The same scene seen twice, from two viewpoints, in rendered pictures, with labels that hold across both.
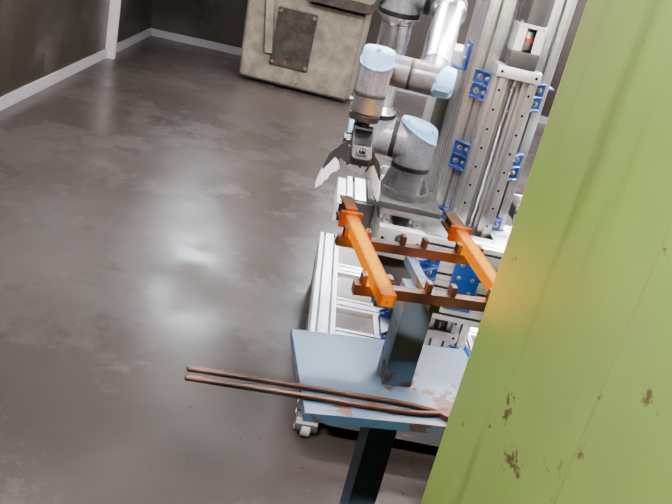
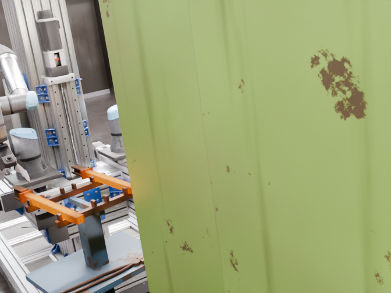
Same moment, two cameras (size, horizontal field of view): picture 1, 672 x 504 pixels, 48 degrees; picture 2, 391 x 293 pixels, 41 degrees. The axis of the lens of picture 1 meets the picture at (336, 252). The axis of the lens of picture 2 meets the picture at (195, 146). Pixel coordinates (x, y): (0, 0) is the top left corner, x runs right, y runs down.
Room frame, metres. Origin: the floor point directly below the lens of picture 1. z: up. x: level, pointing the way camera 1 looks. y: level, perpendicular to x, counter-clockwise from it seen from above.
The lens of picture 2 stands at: (-0.29, 0.20, 1.55)
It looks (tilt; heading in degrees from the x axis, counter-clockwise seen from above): 16 degrees down; 333
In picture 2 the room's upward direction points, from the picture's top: 8 degrees counter-clockwise
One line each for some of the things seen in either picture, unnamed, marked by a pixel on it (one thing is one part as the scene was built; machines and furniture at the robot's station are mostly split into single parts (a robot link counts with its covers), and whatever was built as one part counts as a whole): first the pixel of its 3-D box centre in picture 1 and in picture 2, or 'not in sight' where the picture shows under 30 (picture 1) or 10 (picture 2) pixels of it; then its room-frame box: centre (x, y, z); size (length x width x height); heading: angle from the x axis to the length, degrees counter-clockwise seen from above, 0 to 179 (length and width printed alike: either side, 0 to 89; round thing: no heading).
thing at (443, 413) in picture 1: (344, 398); (81, 286); (1.21, -0.08, 0.71); 0.60 x 0.04 x 0.01; 98
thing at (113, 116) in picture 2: not in sight; (120, 117); (2.26, -0.66, 0.98); 0.13 x 0.12 x 0.14; 102
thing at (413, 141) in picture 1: (414, 141); (23, 142); (2.23, -0.15, 0.98); 0.13 x 0.12 x 0.14; 86
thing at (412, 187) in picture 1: (406, 178); (30, 164); (2.22, -0.16, 0.87); 0.15 x 0.15 x 0.10
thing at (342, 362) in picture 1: (392, 381); (98, 266); (1.34, -0.17, 0.70); 0.40 x 0.30 x 0.02; 103
